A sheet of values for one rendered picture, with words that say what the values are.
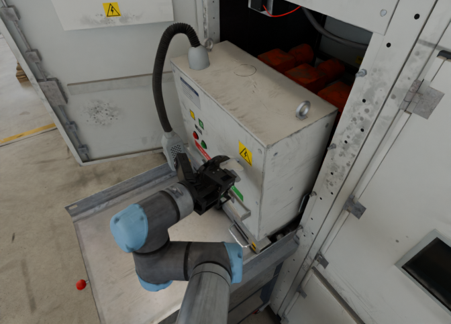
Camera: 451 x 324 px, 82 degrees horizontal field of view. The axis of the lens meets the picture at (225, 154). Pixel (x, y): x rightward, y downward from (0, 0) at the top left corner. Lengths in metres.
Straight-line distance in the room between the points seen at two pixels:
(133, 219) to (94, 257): 0.62
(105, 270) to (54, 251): 1.20
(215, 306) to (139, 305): 0.57
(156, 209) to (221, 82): 0.41
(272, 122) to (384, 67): 0.24
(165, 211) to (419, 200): 0.47
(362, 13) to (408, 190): 0.33
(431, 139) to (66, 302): 1.95
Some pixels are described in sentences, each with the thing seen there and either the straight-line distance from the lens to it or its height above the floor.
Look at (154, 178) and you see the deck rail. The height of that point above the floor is 0.83.
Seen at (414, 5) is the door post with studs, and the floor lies 1.62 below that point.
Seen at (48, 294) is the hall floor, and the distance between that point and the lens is 2.12.
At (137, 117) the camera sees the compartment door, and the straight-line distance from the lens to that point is 1.22.
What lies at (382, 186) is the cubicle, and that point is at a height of 1.32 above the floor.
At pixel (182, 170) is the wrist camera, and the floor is 1.29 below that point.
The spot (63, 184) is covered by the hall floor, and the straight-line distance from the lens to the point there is 2.61.
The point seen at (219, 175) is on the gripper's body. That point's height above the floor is 1.28.
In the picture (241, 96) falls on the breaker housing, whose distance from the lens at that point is 0.70.
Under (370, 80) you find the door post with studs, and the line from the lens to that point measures 0.58.
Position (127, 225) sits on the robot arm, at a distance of 0.49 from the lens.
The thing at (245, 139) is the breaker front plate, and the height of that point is 1.33.
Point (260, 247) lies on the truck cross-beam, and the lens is 0.94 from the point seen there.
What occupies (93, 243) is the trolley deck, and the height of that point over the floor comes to 0.82.
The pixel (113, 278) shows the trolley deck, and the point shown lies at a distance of 1.04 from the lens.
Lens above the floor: 1.74
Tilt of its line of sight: 45 degrees down
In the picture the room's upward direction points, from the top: straight up
